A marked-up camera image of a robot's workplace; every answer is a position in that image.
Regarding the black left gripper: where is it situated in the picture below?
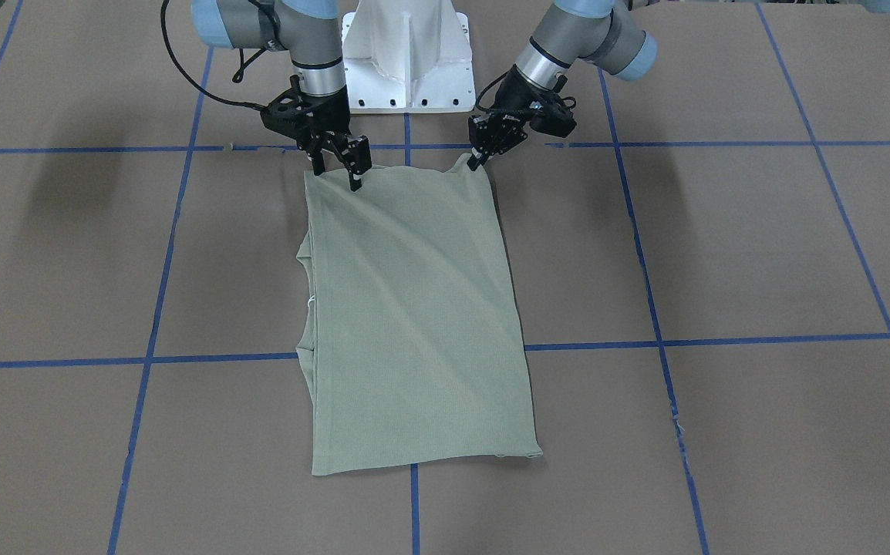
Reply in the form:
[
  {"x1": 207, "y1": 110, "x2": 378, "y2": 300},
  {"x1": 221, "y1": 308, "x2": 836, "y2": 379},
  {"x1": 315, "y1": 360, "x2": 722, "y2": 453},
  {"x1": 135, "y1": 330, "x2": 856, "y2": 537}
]
[{"x1": 467, "y1": 66, "x2": 578, "y2": 171}]

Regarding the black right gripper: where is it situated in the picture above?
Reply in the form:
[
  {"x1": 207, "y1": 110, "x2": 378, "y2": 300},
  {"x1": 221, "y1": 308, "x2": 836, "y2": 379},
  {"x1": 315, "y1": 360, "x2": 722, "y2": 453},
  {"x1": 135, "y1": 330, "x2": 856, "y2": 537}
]
[{"x1": 261, "y1": 85, "x2": 373, "y2": 192}]

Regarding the olive green long-sleeve shirt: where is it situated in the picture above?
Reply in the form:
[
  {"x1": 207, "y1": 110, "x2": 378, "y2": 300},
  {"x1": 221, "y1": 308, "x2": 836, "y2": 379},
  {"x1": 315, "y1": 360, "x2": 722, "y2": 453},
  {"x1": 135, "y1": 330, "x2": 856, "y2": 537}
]
[{"x1": 296, "y1": 154, "x2": 543, "y2": 476}]

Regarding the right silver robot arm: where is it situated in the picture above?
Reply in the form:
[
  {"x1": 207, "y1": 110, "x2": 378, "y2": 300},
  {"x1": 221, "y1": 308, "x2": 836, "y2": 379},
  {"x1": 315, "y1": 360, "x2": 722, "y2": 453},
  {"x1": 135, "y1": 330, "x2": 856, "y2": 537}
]
[{"x1": 190, "y1": 1, "x2": 372, "y2": 192}]

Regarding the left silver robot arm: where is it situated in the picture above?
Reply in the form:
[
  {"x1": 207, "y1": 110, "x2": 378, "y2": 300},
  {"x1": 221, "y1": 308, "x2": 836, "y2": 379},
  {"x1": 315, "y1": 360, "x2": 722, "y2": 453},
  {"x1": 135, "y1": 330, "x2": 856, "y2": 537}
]
[{"x1": 463, "y1": 1, "x2": 658, "y2": 171}]

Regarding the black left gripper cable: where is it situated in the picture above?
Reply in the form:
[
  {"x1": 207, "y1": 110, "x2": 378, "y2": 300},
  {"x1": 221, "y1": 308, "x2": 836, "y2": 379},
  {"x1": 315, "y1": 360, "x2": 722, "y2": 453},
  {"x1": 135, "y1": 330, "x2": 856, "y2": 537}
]
[{"x1": 475, "y1": 66, "x2": 577, "y2": 124}]

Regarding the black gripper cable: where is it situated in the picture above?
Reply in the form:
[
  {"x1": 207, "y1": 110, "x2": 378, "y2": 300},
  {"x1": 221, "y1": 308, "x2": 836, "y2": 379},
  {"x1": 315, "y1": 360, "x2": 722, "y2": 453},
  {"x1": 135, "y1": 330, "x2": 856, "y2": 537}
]
[
  {"x1": 160, "y1": 0, "x2": 295, "y2": 113},
  {"x1": 475, "y1": 66, "x2": 577, "y2": 124}
]

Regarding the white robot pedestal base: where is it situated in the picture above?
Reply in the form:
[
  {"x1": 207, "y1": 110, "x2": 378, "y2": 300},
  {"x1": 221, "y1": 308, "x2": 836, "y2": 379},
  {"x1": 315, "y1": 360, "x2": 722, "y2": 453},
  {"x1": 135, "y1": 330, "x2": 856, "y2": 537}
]
[{"x1": 342, "y1": 1, "x2": 476, "y2": 115}]

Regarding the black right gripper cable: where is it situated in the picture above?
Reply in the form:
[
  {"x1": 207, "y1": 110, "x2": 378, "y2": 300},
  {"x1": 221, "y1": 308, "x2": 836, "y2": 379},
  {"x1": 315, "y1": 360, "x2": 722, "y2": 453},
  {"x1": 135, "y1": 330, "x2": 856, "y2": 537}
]
[{"x1": 160, "y1": 0, "x2": 295, "y2": 113}]

